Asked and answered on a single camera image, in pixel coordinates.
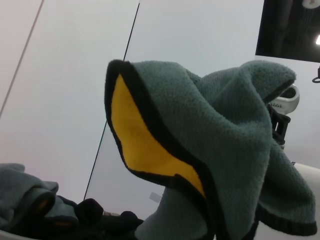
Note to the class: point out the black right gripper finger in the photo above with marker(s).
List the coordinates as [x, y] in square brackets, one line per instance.
[285, 127]

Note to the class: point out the rectangular ceiling light panel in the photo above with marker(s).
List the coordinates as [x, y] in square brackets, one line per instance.
[318, 40]

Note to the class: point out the black cloth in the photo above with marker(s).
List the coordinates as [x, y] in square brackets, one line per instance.
[95, 212]

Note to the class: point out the gray wall label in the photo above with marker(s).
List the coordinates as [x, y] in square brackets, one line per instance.
[153, 196]

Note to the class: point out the white round ceiling fixture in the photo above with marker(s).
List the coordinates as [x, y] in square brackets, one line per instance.
[308, 3]

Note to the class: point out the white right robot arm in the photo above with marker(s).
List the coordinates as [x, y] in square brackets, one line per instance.
[310, 175]

